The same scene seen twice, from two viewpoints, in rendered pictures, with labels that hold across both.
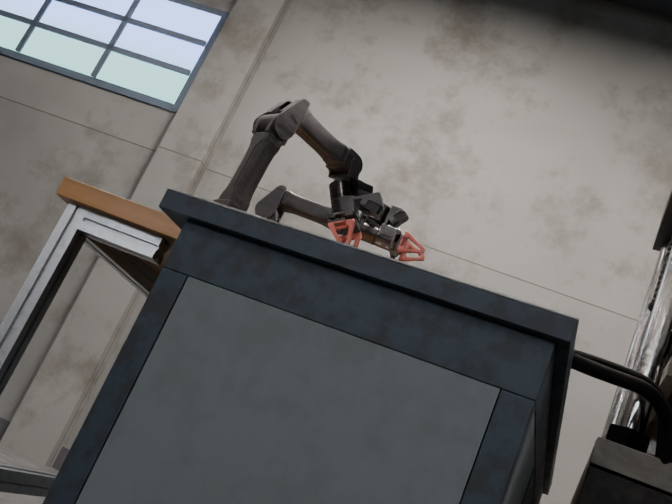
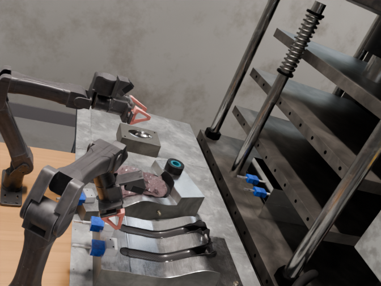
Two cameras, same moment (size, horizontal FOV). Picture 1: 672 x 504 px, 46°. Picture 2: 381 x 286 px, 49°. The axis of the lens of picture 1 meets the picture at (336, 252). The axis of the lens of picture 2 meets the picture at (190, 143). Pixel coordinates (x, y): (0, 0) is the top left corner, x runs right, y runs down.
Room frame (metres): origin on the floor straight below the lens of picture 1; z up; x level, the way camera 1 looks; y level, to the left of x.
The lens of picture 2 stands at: (1.15, 0.59, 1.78)
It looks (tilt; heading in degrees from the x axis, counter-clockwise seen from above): 24 degrees down; 316
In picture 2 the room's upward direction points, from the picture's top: 24 degrees clockwise
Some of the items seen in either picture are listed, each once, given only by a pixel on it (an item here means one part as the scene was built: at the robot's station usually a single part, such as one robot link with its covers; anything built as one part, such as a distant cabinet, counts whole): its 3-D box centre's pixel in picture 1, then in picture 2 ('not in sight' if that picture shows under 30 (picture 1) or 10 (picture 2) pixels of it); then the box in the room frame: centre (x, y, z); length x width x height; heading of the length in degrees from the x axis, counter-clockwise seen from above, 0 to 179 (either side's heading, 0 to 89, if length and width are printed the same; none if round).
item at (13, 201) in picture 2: not in sight; (13, 179); (2.36, 0.14, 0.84); 0.20 x 0.07 x 0.08; 166
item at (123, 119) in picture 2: (388, 240); (117, 106); (2.29, -0.13, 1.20); 0.10 x 0.07 x 0.07; 166
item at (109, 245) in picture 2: not in sight; (93, 247); (1.94, 0.01, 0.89); 0.13 x 0.05 x 0.05; 69
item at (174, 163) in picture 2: not in sight; (174, 166); (2.30, -0.50, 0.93); 0.08 x 0.08 x 0.04
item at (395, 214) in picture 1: (395, 225); (122, 93); (2.29, -0.13, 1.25); 0.07 x 0.06 x 0.11; 166
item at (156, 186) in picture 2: not in sight; (138, 180); (2.25, -0.31, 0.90); 0.26 x 0.18 x 0.08; 86
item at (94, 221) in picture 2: not in sight; (93, 223); (2.04, -0.03, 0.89); 0.13 x 0.05 x 0.05; 69
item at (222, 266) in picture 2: not in sight; (170, 252); (1.89, -0.26, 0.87); 0.50 x 0.26 x 0.14; 69
